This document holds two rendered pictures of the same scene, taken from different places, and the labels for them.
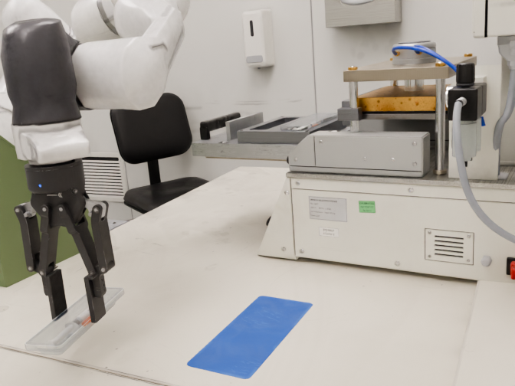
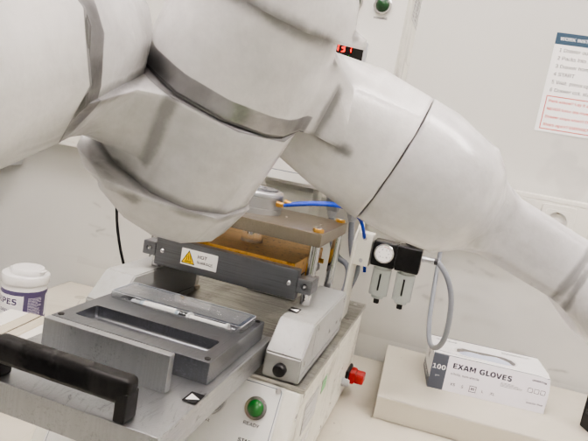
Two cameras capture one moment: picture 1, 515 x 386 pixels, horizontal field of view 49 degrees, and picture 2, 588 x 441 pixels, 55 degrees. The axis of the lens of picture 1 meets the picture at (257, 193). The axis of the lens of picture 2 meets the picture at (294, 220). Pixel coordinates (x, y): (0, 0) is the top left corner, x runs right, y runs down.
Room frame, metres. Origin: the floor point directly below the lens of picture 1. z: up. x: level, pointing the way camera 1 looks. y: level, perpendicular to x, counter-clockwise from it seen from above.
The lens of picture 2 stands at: (1.25, 0.58, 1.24)
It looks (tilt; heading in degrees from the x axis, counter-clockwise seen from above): 8 degrees down; 255
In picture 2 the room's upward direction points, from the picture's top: 10 degrees clockwise
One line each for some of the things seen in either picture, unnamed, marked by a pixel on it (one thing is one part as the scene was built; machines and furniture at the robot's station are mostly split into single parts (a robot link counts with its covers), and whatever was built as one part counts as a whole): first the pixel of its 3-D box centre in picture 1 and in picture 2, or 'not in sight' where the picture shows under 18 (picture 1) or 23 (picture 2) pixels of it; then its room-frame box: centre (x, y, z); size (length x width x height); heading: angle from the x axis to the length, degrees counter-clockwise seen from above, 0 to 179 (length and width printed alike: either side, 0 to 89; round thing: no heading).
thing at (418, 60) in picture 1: (428, 76); (271, 226); (1.05, -0.33, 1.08); 0.31 x 0.24 x 0.13; 149
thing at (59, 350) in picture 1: (80, 320); not in sight; (0.76, 0.27, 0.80); 0.18 x 0.06 x 0.02; 165
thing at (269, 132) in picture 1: (293, 129); (164, 327); (1.21, -0.09, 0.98); 0.20 x 0.17 x 0.03; 149
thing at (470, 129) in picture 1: (463, 113); (393, 265); (0.83, -0.31, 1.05); 0.15 x 0.05 x 0.15; 149
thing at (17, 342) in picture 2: (221, 125); (61, 375); (1.31, 0.07, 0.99); 0.15 x 0.02 x 0.04; 149
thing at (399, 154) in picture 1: (352, 152); (308, 329); (1.00, -0.18, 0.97); 0.26 x 0.05 x 0.07; 59
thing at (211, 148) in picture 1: (274, 134); (142, 348); (1.24, -0.05, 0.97); 0.30 x 0.22 x 0.08; 59
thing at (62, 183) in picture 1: (58, 192); not in sight; (0.76, 0.27, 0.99); 0.08 x 0.08 x 0.09
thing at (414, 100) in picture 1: (412, 86); (256, 237); (1.08, -0.31, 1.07); 0.22 x 0.17 x 0.10; 149
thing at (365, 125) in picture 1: (399, 126); (147, 283); (1.24, -0.32, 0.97); 0.25 x 0.05 x 0.07; 59
